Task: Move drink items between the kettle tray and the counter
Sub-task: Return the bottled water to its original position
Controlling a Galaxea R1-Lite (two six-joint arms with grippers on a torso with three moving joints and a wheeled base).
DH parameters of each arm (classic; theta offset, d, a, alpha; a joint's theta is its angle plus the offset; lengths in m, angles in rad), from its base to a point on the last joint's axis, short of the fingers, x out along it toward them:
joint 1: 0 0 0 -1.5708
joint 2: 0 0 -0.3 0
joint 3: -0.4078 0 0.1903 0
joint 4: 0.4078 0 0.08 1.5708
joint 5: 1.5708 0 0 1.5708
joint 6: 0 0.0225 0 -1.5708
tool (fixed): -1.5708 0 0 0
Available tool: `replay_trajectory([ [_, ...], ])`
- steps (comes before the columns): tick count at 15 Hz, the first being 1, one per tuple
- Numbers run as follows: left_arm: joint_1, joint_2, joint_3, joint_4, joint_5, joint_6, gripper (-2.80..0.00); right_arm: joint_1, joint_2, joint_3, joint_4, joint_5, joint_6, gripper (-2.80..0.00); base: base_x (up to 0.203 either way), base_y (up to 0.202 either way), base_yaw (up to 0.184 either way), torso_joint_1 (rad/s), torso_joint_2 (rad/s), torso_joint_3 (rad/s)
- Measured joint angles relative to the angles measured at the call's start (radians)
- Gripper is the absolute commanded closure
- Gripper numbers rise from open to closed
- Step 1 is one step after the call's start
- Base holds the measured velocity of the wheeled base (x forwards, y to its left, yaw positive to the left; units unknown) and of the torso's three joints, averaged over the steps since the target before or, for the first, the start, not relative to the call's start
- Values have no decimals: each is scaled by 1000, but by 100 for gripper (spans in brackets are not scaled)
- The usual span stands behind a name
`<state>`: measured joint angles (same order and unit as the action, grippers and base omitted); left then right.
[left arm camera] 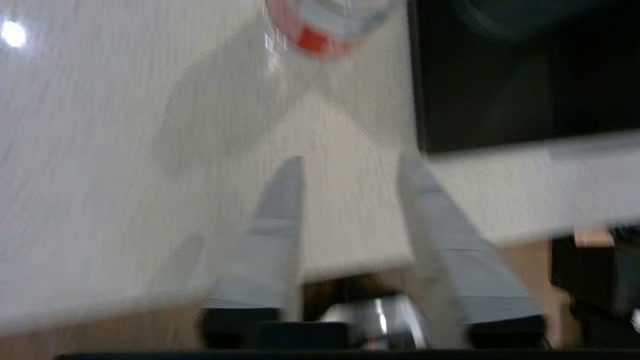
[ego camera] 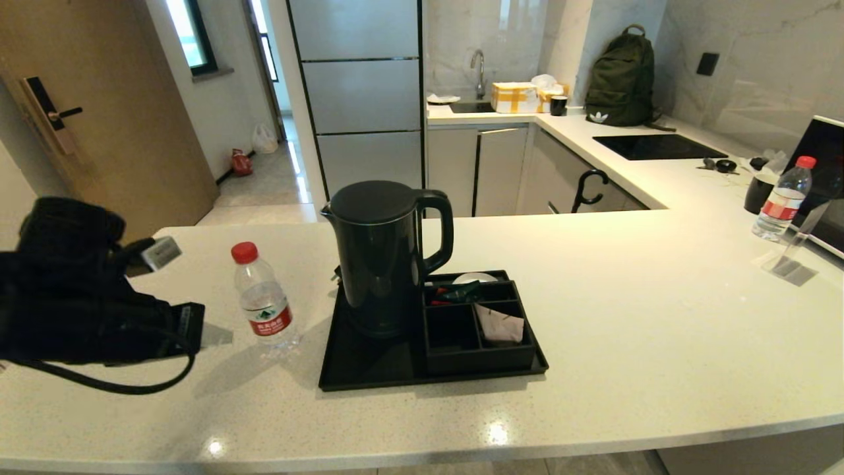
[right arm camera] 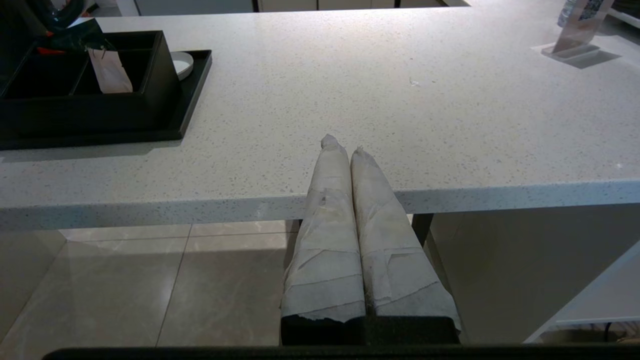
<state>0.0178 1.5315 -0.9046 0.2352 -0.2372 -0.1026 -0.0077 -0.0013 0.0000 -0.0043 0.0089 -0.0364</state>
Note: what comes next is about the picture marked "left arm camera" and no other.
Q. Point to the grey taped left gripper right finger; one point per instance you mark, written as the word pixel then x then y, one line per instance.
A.
pixel 460 260

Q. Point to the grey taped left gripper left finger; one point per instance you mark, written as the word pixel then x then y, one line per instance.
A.
pixel 270 250

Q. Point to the red label water bottle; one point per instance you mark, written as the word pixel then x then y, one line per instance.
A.
pixel 325 25

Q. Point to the black electric kettle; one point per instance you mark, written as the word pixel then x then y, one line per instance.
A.
pixel 505 15

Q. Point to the black serving tray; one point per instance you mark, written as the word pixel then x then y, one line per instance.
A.
pixel 520 90

